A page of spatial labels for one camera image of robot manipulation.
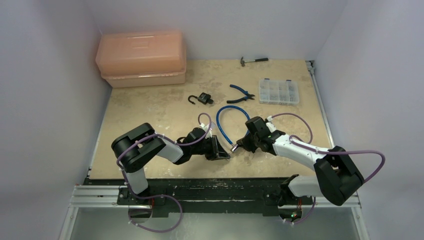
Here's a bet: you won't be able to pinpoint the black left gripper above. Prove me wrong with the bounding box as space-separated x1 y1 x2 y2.
190 134 230 161

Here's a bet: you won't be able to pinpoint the black lock body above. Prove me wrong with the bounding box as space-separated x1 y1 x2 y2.
187 92 214 105

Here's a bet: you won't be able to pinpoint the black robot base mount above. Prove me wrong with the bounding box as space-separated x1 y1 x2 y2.
83 177 329 218

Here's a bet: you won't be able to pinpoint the blue cable lock loop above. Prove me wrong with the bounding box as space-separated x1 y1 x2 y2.
215 105 251 153

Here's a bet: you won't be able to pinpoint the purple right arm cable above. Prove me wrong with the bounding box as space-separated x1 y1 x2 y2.
270 112 387 226

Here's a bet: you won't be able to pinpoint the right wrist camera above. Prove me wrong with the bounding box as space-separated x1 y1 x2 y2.
266 115 277 133

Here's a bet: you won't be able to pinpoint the aluminium frame rail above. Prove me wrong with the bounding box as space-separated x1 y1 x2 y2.
84 60 365 214

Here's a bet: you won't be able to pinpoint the blue handled pliers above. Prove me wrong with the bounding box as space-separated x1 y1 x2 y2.
226 84 256 105

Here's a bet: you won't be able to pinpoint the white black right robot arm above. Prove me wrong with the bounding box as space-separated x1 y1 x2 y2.
237 116 365 207

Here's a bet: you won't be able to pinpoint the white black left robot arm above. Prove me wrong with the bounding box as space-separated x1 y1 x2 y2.
111 122 231 205

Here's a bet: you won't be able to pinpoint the small black handled hammer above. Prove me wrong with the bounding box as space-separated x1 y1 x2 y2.
240 56 269 67

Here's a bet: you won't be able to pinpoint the clear plastic screw organizer box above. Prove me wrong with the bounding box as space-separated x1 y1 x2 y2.
258 78 300 106

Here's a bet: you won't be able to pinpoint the orange plastic toolbox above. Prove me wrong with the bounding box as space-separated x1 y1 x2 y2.
95 30 187 88

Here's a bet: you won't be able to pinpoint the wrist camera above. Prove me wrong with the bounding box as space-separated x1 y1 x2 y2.
199 122 216 134
266 115 277 133

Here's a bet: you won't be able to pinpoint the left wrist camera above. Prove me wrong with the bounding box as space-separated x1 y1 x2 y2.
199 122 216 134

